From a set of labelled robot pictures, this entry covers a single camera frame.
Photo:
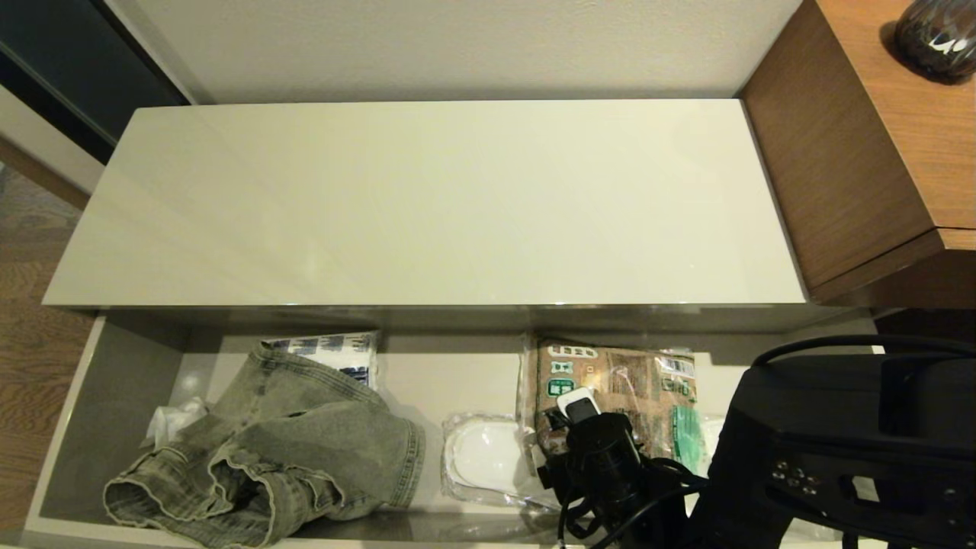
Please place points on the brown grain packet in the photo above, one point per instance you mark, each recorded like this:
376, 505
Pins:
640, 381

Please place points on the dark glass vase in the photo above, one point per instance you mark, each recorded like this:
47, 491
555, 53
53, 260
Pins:
938, 38

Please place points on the white plastic bag roll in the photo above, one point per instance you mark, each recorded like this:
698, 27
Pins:
171, 423

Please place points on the dark glass door panel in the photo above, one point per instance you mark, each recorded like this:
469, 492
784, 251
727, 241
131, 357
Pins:
69, 69

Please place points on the clear plastic slipper bag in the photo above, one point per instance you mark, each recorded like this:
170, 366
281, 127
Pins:
457, 480

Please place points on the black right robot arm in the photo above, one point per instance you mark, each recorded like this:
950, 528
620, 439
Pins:
839, 457

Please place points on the glossy white low cabinet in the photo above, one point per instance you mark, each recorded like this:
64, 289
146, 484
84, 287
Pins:
457, 206

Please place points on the white cabinet drawer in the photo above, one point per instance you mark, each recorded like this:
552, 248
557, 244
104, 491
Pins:
114, 412

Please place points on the brown wooden desk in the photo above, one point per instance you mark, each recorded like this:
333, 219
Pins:
839, 152

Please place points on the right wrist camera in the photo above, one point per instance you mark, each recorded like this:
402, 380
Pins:
579, 404

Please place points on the white disposable slipper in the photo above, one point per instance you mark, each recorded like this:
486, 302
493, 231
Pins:
488, 454
711, 442

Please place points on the grey-green denim shorts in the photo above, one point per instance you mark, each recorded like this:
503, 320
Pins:
305, 450

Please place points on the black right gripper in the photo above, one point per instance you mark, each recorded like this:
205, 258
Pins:
555, 467

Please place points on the white blue printed packet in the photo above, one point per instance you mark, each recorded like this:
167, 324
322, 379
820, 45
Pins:
343, 354

